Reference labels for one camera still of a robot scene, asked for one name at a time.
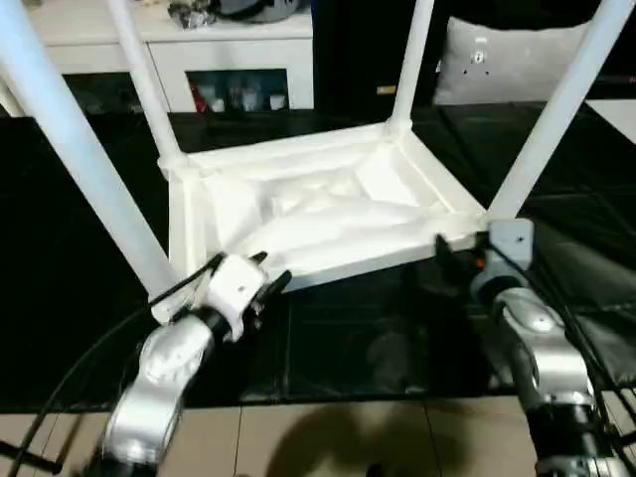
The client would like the white plastic table top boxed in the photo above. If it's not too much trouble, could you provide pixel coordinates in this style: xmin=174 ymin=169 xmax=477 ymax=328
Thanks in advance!
xmin=151 ymin=121 xmax=491 ymax=324

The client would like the black work mat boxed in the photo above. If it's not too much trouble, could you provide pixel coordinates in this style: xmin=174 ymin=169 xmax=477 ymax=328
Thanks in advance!
xmin=0 ymin=101 xmax=636 ymax=411

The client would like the grey cushion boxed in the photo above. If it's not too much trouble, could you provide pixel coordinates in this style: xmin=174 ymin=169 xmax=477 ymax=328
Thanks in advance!
xmin=434 ymin=14 xmax=597 ymax=106

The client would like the white flat board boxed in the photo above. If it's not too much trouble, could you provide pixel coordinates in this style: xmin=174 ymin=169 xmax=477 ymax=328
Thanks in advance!
xmin=585 ymin=98 xmax=636 ymax=140

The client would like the white glass-door cabinet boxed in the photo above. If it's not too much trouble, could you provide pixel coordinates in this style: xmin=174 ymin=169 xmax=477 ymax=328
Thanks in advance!
xmin=0 ymin=0 xmax=315 ymax=118

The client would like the black television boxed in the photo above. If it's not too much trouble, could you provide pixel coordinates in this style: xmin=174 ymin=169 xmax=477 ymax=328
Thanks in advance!
xmin=595 ymin=74 xmax=636 ymax=100

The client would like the black furniture with yellow label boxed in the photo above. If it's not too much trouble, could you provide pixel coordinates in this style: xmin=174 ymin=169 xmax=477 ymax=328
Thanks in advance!
xmin=312 ymin=0 xmax=636 ymax=108

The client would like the grey round cooker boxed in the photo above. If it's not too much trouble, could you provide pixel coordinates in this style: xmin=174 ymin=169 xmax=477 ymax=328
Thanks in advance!
xmin=218 ymin=0 xmax=309 ymax=24

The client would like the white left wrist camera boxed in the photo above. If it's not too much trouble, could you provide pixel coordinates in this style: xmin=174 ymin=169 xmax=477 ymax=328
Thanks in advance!
xmin=206 ymin=253 xmax=272 ymax=344

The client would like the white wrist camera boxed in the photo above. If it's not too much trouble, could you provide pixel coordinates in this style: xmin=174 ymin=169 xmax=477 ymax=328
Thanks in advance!
xmin=469 ymin=218 xmax=537 ymax=304
xmin=206 ymin=253 xmax=272 ymax=344

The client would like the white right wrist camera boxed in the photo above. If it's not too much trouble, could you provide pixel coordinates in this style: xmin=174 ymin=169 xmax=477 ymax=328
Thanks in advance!
xmin=469 ymin=218 xmax=537 ymax=304

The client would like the black metal frame bar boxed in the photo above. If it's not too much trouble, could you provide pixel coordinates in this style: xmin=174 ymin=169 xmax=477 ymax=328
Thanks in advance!
xmin=0 ymin=439 xmax=64 ymax=473

